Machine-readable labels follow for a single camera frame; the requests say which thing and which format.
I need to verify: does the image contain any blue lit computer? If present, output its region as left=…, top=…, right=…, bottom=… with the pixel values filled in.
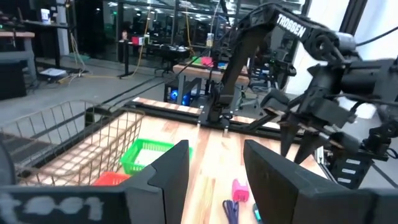
left=170, top=89, right=191, bottom=106

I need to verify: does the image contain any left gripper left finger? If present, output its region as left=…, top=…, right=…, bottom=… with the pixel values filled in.
left=123, top=139, right=190, bottom=224

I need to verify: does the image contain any orange plastic bin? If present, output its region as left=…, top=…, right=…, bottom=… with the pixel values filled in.
left=92, top=170, right=131, bottom=187

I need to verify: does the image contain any black pedestal stand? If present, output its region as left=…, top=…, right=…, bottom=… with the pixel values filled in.
left=117, top=40, right=134, bottom=78

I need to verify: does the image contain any wire mesh basket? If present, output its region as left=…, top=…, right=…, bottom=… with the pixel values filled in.
left=0, top=99, right=146, bottom=187

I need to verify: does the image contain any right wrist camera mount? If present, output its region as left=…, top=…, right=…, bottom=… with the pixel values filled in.
left=326, top=121, right=398, bottom=190

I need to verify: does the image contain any pink wall charger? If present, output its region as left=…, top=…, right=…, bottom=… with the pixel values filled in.
left=231, top=179, right=250, bottom=203

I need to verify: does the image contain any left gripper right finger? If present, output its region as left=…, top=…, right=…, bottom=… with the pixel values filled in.
left=244, top=139, right=374, bottom=224

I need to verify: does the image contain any green plastic bin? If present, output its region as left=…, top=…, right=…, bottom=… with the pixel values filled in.
left=120, top=138, right=193, bottom=175

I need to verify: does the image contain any white flat floor box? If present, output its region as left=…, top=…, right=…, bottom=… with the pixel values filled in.
left=39, top=67, right=68, bottom=78

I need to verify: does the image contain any purple braided usb cable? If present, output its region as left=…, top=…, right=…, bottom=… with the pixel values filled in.
left=222, top=200, right=240, bottom=224

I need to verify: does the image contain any white container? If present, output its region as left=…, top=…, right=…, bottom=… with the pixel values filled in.
left=40, top=8, right=51, bottom=25

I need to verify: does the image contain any white printed card package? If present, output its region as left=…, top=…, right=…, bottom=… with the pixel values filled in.
left=134, top=148, right=170, bottom=167

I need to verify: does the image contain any wooden workbench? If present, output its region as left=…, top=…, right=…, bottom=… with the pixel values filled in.
left=172, top=62, right=251, bottom=106

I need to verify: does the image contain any black cabinet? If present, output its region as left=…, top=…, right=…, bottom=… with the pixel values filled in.
left=0, top=60, right=27, bottom=101

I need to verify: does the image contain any teal usb cable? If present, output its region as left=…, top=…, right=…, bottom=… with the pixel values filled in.
left=252, top=203, right=264, bottom=223

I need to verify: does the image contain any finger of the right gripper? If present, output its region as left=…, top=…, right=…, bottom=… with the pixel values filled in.
left=279, top=119, right=302, bottom=158
left=293, top=127, right=329, bottom=165

